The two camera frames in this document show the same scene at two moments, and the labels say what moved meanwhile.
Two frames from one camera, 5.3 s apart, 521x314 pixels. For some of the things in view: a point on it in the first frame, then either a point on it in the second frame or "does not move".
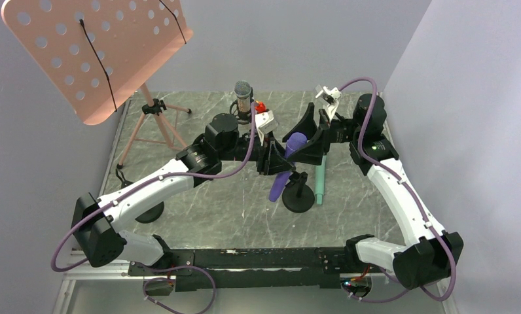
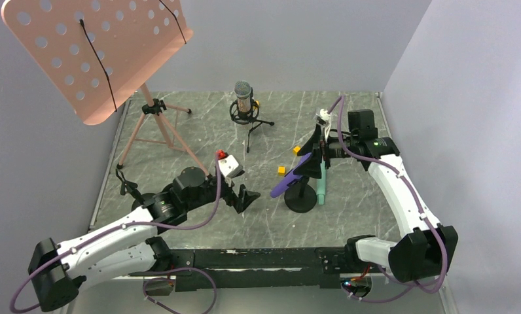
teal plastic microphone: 319,181 does not move
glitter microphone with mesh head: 243,90 does not move
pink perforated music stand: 97,53 does not move
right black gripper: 324,135 → 323,153
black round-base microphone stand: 298,197 does not move
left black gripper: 265,154 → 232,195
